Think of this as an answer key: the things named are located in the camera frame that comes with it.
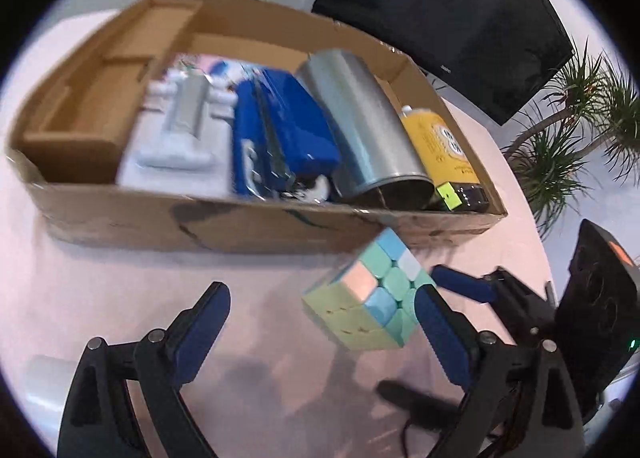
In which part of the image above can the blue stapler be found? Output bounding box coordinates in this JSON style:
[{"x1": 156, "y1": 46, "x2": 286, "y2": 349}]
[{"x1": 232, "y1": 67, "x2": 341, "y2": 205}]

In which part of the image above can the pastel rubik's cube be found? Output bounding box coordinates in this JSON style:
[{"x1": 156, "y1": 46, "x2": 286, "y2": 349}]
[{"x1": 303, "y1": 229, "x2": 435, "y2": 351}]

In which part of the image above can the black flat screen monitor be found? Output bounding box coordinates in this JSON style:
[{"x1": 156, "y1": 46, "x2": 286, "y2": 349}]
[{"x1": 312, "y1": 0, "x2": 573, "y2": 125}]

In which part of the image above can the silver metal can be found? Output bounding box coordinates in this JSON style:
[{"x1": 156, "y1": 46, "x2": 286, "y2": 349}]
[{"x1": 295, "y1": 49, "x2": 435, "y2": 211}]

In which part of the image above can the brown cardboard box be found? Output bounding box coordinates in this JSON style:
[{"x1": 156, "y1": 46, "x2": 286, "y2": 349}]
[{"x1": 6, "y1": 0, "x2": 506, "y2": 253}]

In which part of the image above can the yellow bottle white cap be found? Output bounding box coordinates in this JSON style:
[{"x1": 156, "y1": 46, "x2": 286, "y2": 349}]
[{"x1": 400, "y1": 105, "x2": 480, "y2": 187}]

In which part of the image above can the colourful cartoon picture book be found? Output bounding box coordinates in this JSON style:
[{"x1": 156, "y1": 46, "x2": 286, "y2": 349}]
[{"x1": 170, "y1": 53, "x2": 262, "y2": 89}]

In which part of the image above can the spiky palm potted plant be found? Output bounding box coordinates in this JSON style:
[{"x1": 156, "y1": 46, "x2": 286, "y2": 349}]
[{"x1": 502, "y1": 44, "x2": 639, "y2": 239}]

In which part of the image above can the black camera unit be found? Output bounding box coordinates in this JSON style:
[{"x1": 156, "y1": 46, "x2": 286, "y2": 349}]
[{"x1": 554, "y1": 220, "x2": 639, "y2": 412}]

